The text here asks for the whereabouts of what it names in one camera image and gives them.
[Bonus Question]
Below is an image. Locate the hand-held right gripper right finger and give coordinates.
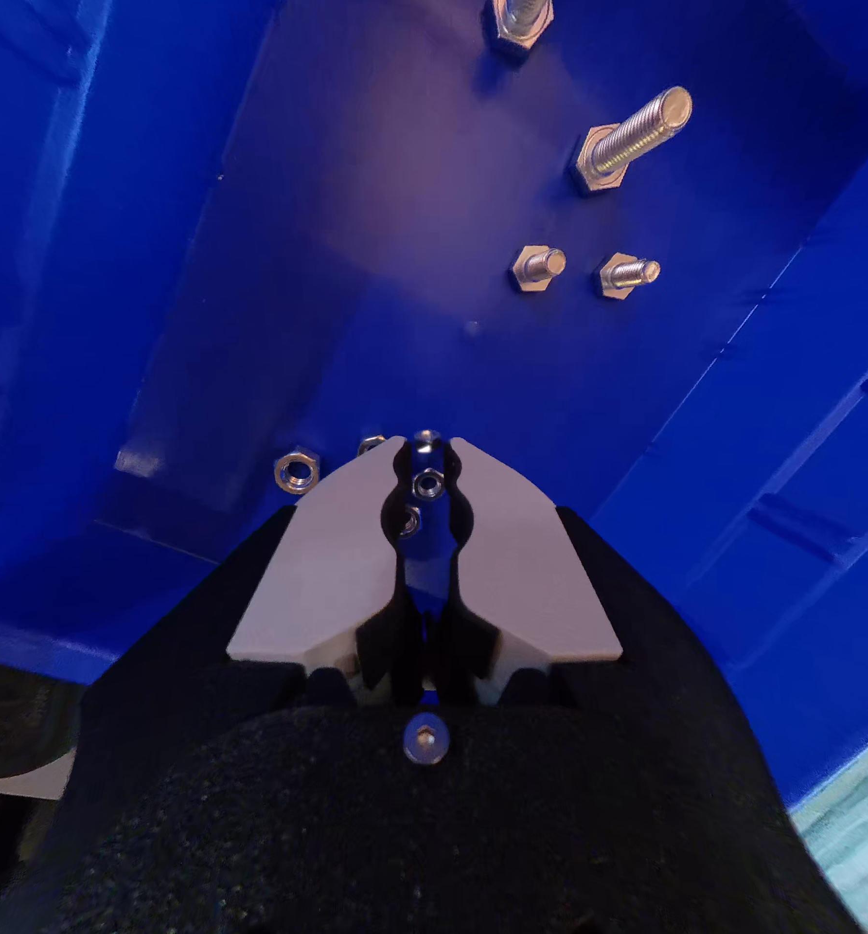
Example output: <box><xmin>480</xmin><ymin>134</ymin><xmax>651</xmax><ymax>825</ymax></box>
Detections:
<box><xmin>444</xmin><ymin>436</ymin><xmax>623</xmax><ymax>703</ymax></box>

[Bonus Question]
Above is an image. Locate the large steel bolt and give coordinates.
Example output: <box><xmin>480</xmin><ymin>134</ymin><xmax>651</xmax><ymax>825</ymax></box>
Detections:
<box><xmin>568</xmin><ymin>86</ymin><xmax>693</xmax><ymax>197</ymax></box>
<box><xmin>481</xmin><ymin>0</ymin><xmax>555</xmax><ymax>63</ymax></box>

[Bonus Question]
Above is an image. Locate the blue plastic bin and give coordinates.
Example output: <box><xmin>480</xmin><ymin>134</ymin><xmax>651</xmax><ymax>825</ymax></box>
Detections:
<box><xmin>0</xmin><ymin>0</ymin><xmax>868</xmax><ymax>807</ymax></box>

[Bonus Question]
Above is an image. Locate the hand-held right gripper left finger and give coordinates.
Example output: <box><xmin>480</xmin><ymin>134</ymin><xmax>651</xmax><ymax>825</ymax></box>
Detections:
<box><xmin>226</xmin><ymin>436</ymin><xmax>413</xmax><ymax>690</ymax></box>

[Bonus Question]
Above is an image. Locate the short steel bolt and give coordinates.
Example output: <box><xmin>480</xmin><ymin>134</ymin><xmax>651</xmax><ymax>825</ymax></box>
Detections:
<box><xmin>594</xmin><ymin>251</ymin><xmax>662</xmax><ymax>300</ymax></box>
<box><xmin>508</xmin><ymin>244</ymin><xmax>567</xmax><ymax>294</ymax></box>

